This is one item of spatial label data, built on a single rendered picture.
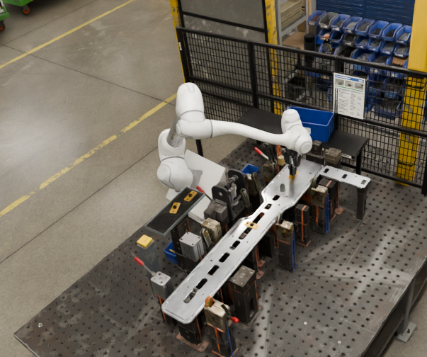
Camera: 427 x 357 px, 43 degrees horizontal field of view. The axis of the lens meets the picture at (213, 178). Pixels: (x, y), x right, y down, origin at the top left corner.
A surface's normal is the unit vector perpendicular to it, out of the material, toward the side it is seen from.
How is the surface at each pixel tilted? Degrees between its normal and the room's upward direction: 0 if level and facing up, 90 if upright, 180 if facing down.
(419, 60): 87
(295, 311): 0
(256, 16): 91
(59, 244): 0
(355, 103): 90
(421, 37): 94
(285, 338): 0
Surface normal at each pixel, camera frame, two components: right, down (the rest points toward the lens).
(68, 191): -0.12, -0.77
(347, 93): -0.58, 0.57
